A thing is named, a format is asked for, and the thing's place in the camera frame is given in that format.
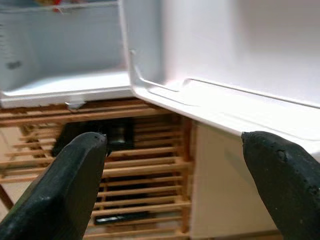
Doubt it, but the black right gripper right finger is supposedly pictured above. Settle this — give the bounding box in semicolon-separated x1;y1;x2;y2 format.
241;130;320;240

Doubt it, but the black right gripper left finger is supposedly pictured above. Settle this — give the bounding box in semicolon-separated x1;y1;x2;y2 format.
0;131;109;240

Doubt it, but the fridge door white inside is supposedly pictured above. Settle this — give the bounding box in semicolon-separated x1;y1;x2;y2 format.
119;0;320;161

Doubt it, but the grey fridge foot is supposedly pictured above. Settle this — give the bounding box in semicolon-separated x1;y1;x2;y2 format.
65;99;86;111

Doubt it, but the dark glossy flat object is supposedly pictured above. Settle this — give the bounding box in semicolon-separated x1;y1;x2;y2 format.
94;211;151;226

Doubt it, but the black rectangular device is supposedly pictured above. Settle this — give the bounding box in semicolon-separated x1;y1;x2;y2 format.
51;118;135;157

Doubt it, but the wooden wine rack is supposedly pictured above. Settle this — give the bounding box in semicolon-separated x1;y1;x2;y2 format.
0;98;196;240

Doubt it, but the colourful food packet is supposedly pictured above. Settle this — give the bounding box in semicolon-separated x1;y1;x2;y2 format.
33;0;66;13

